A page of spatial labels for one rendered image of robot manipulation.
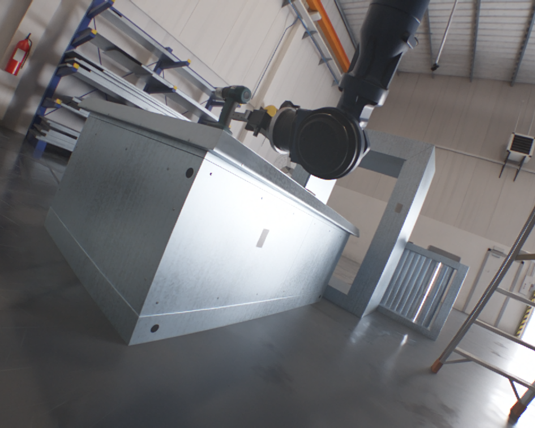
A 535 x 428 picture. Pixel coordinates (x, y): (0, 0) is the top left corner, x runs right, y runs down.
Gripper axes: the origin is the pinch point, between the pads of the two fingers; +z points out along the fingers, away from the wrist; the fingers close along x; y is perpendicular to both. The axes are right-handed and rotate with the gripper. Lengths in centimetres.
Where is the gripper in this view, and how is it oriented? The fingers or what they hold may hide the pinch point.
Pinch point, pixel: (244, 122)
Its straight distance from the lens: 97.5
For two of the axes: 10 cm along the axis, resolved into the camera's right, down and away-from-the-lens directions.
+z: -7.5, -3.4, 5.6
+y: -4.1, 9.1, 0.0
